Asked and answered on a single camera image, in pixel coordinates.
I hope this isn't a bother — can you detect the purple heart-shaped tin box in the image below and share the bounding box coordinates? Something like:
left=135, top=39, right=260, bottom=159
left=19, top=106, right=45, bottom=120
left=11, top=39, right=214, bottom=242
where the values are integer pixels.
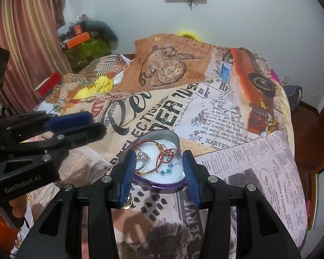
left=125, top=130, right=187, bottom=190

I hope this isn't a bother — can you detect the pile of white bags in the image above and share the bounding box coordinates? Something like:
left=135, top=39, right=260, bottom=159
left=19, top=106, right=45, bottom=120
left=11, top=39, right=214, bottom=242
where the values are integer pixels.
left=57, top=15, right=87, bottom=37

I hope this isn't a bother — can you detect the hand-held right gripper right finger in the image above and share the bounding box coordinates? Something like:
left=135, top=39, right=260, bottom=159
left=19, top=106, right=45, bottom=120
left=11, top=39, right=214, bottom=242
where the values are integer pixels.
left=182, top=150, right=299, bottom=259

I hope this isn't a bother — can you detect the green cloth covered table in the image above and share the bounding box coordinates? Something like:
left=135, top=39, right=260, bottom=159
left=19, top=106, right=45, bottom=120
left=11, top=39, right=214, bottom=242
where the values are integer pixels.
left=65, top=39, right=112, bottom=68

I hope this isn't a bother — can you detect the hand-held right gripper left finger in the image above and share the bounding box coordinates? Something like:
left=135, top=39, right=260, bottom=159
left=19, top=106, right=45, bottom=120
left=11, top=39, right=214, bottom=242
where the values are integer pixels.
left=9, top=150, right=138, bottom=259

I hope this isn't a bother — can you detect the dark green cushion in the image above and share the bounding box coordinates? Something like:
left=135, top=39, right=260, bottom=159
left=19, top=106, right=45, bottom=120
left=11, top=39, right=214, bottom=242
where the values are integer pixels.
left=85, top=20, right=119, bottom=44

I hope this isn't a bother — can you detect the braided gold red bracelet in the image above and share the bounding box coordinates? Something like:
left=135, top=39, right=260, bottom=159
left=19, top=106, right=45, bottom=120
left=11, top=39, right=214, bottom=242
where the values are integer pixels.
left=133, top=137, right=168, bottom=175

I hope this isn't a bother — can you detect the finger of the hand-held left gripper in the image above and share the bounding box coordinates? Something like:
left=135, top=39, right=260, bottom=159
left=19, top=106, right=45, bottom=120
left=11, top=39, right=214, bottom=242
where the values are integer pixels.
left=1, top=112, right=93, bottom=136
left=0, top=123, right=107, bottom=157

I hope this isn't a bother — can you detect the printed newspaper pattern blanket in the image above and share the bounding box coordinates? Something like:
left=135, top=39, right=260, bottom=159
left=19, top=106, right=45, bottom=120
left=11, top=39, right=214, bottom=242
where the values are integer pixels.
left=24, top=34, right=309, bottom=259

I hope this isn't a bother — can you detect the yellow plastic object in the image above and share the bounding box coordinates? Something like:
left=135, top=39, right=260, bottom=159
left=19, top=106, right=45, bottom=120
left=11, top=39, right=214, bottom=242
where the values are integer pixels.
left=177, top=28, right=203, bottom=42

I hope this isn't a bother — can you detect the white cloth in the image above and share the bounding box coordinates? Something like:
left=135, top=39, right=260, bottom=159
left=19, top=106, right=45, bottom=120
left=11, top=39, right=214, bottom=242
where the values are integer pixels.
left=112, top=71, right=128, bottom=83

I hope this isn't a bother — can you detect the dark bag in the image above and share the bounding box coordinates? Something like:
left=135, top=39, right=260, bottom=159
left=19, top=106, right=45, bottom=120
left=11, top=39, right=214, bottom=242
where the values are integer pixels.
left=283, top=85, right=303, bottom=113

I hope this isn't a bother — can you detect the orange box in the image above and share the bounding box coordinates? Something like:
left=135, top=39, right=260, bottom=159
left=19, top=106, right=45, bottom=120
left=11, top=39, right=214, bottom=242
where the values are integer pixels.
left=65, top=32, right=90, bottom=50

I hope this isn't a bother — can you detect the yellow cloth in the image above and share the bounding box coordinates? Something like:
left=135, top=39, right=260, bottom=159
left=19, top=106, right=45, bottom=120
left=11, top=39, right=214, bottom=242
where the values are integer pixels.
left=74, top=76, right=114, bottom=99

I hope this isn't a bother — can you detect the person's left hand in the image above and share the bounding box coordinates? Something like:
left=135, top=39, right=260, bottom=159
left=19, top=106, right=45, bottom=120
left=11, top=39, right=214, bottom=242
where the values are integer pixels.
left=5, top=194, right=31, bottom=228

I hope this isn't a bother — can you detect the blue bead bracelet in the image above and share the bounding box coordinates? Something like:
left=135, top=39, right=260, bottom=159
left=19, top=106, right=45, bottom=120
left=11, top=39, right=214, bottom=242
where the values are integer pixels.
left=156, top=162, right=179, bottom=176

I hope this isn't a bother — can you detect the striped brown curtain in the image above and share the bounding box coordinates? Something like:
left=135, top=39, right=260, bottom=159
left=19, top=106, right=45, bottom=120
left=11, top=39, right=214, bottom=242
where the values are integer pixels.
left=0, top=0, right=74, bottom=114

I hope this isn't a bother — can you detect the pink cloth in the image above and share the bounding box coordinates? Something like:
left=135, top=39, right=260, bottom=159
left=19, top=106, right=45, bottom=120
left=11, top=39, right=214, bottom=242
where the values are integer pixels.
left=270, top=69, right=283, bottom=84

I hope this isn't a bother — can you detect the silver ring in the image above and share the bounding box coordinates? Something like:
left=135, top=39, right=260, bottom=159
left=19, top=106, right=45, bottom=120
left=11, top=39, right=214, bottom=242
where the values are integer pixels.
left=136, top=151, right=149, bottom=164

